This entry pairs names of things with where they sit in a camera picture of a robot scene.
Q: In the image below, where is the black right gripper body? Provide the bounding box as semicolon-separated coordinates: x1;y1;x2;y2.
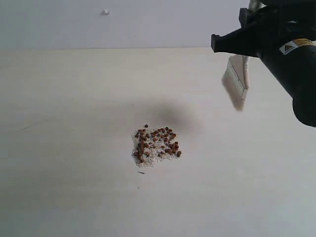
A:
257;0;316;58

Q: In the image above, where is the wide white bristle paintbrush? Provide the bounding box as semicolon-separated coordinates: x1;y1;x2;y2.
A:
222;55;250;112

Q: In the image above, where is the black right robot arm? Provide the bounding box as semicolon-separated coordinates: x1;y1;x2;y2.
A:
211;0;316;127

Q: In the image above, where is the brown and white granule pile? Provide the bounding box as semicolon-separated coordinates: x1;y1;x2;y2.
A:
131;124;183;168

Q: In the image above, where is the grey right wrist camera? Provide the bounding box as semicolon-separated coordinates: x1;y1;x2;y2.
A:
248;0;265;12

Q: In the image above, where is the small white wall lump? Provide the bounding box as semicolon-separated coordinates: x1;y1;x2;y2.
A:
101;9;111;16

